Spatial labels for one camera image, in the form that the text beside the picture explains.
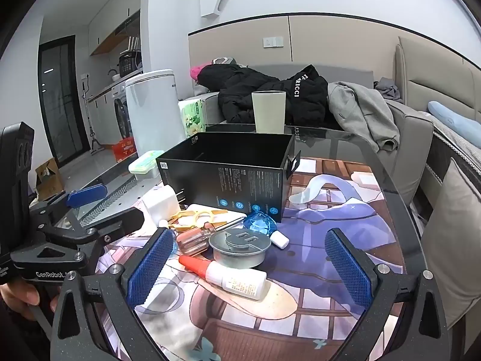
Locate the white wall switch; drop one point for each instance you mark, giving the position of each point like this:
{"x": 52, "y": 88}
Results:
{"x": 273, "y": 42}

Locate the pink hat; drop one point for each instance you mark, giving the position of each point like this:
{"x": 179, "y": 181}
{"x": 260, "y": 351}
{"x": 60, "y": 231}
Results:
{"x": 195, "y": 72}

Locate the white air purifier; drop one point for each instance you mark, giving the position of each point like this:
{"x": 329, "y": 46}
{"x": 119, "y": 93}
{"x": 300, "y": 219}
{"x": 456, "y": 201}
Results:
{"x": 152, "y": 112}

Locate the white charger plug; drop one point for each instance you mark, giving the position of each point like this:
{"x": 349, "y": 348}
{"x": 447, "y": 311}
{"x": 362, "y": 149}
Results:
{"x": 159, "y": 203}

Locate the mint green plastic case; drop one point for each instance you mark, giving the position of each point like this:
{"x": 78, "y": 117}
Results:
{"x": 144, "y": 163}

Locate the beige cup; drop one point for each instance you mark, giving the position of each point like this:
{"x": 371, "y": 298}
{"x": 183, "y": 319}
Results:
{"x": 268, "y": 112}

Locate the dark grey garment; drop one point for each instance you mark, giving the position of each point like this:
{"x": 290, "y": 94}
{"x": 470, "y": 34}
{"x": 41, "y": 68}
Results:
{"x": 389, "y": 89}

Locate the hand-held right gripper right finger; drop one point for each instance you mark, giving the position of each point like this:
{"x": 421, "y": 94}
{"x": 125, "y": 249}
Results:
{"x": 347, "y": 267}

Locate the white power bank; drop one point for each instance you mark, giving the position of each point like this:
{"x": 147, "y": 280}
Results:
{"x": 221, "y": 210}

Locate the grey sofa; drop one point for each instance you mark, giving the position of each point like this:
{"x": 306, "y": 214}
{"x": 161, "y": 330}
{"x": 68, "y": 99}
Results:
{"x": 411, "y": 150}

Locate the round metal tin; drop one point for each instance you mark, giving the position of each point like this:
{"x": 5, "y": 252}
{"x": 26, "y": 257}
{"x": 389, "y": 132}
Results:
{"x": 238, "y": 250}

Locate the blue bottle with white cap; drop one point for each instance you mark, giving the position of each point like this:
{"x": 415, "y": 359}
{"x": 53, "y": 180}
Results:
{"x": 261, "y": 225}

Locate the brown cardboard box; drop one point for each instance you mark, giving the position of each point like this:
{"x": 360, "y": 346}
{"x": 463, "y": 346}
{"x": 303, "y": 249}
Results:
{"x": 49, "y": 180}

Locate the black framed glass door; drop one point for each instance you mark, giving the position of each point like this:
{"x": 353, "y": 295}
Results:
{"x": 62, "y": 97}

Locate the glue bottle with red cap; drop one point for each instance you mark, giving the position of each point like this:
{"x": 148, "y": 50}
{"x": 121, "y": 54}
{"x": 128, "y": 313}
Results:
{"x": 236, "y": 280}

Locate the printed table mat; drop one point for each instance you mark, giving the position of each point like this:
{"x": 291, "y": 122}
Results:
{"x": 315, "y": 203}

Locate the person's left hand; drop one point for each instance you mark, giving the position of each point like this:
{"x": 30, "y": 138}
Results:
{"x": 20, "y": 297}

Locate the red box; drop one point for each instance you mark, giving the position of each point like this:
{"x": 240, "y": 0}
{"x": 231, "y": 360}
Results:
{"x": 124, "y": 149}

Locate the black cardboard box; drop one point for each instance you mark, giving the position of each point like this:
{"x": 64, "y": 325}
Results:
{"x": 225, "y": 184}

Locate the green tissue pack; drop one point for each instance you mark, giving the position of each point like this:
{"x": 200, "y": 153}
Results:
{"x": 193, "y": 116}

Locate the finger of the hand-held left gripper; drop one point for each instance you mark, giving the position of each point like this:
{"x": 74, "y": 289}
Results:
{"x": 87, "y": 195}
{"x": 116, "y": 223}

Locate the yellow plastic tool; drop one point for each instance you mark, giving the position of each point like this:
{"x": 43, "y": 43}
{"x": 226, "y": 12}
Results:
{"x": 197, "y": 218}

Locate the washing machine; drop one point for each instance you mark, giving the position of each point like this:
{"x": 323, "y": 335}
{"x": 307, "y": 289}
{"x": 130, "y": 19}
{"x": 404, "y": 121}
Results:
{"x": 121, "y": 111}

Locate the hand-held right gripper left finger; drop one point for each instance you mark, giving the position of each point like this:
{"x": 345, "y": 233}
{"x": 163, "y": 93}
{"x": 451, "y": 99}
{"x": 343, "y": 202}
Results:
{"x": 150, "y": 267}

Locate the upright floor cleaner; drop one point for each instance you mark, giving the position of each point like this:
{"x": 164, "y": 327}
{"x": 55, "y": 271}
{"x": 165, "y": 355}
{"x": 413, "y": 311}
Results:
{"x": 92, "y": 128}

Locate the beige cushion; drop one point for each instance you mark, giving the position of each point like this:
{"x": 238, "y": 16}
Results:
{"x": 456, "y": 240}

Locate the black kitchen appliance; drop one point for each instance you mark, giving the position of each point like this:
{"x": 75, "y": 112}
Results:
{"x": 128, "y": 64}

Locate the light blue pillow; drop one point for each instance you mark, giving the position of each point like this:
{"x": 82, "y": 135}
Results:
{"x": 456, "y": 120}

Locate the grey hoodie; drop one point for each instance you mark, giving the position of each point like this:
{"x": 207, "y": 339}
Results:
{"x": 360, "y": 112}

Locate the beige padded headboard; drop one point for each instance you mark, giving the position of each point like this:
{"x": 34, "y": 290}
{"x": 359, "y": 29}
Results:
{"x": 436, "y": 71}

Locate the black jacket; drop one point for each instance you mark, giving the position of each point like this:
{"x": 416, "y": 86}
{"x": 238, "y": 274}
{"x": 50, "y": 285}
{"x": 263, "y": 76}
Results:
{"x": 255, "y": 90}

